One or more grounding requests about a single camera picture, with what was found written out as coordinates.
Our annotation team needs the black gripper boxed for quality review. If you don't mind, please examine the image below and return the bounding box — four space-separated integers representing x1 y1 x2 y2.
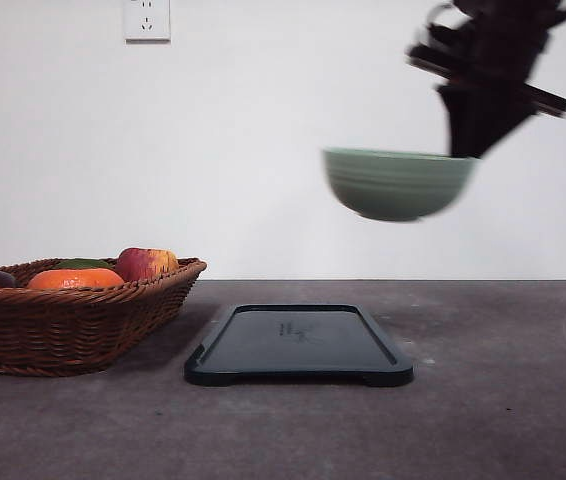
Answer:
407 0 566 158

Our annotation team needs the green ceramic bowl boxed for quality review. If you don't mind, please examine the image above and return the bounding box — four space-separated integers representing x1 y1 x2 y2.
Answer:
323 147 480 222

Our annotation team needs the brown wicker basket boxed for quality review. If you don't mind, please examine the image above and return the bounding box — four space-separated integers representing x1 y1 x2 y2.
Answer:
0 257 208 377

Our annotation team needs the green fruit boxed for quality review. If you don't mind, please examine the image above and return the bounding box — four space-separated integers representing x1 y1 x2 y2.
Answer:
55 258 112 269

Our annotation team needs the orange tangerine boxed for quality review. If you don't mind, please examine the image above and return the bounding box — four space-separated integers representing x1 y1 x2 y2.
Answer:
27 268 125 289

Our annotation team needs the red yellow apple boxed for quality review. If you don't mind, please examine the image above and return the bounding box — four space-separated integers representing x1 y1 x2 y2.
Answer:
115 247 179 281

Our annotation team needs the dark rectangular tray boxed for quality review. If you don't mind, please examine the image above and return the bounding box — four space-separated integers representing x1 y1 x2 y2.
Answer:
184 304 413 387

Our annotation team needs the white wall socket left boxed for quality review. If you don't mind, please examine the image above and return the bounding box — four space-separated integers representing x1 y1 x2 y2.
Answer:
123 0 172 48

